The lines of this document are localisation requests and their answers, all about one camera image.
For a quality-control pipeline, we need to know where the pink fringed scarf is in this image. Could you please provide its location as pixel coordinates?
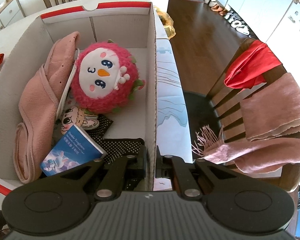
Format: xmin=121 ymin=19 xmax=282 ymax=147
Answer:
xmin=192 ymin=73 xmax=300 ymax=173

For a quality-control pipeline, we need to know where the black polka dot cloth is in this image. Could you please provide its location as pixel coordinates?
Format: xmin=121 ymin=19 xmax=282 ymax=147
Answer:
xmin=84 ymin=114 xmax=147 ymax=190

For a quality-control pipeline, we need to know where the blue card box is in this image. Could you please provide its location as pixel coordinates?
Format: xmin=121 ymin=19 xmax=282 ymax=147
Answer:
xmin=40 ymin=125 xmax=107 ymax=176

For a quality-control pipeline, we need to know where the pink round plush toy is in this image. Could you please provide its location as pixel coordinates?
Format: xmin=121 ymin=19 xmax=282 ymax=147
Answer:
xmin=70 ymin=41 xmax=145 ymax=114

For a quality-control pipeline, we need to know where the red and white cardboard box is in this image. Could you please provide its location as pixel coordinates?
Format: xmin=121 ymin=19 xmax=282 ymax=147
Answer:
xmin=0 ymin=1 xmax=157 ymax=189

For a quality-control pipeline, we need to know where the large white wall cupboard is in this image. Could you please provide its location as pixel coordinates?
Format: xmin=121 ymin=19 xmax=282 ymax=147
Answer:
xmin=205 ymin=0 xmax=300 ymax=53

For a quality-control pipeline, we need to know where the beige face plush keychain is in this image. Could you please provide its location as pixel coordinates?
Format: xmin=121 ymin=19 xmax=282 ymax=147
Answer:
xmin=61 ymin=106 xmax=100 ymax=135

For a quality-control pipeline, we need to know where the red cloth on chair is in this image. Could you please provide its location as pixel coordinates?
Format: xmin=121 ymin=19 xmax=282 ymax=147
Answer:
xmin=224 ymin=40 xmax=281 ymax=89

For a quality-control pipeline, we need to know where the yellow plastic bag bin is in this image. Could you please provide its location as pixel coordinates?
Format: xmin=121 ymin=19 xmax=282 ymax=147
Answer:
xmin=154 ymin=7 xmax=176 ymax=40

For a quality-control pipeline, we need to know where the white drawer cabinet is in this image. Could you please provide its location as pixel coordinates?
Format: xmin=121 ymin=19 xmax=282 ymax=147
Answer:
xmin=0 ymin=0 xmax=25 ymax=31

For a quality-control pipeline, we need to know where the pink fleece garment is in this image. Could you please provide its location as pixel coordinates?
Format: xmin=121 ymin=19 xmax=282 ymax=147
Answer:
xmin=13 ymin=31 xmax=80 ymax=184

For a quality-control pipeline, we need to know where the wooden chair with black seat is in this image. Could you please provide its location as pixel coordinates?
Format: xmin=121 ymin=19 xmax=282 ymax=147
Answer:
xmin=184 ymin=38 xmax=300 ymax=192

